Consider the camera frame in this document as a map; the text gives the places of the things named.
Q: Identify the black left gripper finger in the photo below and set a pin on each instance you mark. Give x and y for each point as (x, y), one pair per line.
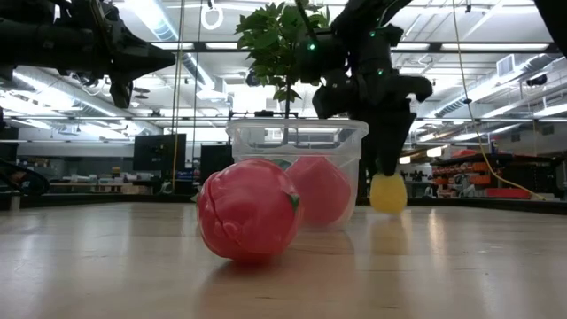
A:
(150, 63)
(150, 49)

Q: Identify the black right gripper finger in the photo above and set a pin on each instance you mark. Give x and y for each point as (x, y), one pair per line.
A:
(380, 137)
(398, 137)

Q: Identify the yellow toy pineapple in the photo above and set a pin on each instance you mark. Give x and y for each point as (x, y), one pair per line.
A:
(388, 197)

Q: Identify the red toy apple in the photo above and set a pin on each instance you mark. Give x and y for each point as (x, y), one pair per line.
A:
(323, 190)

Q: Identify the red toy tomato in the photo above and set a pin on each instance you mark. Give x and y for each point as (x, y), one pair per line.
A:
(246, 212)

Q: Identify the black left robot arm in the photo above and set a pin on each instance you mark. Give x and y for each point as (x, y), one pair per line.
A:
(40, 42)

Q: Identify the clear plastic tupperware container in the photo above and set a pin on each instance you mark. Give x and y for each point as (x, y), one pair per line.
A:
(336, 137)

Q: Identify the storage shelf with bins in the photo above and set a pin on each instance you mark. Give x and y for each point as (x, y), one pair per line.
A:
(469, 168)

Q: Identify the black computer monitor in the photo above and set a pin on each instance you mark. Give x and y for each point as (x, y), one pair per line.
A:
(159, 153)
(217, 159)

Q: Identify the green artificial plant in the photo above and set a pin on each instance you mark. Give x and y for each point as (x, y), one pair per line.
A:
(270, 40)

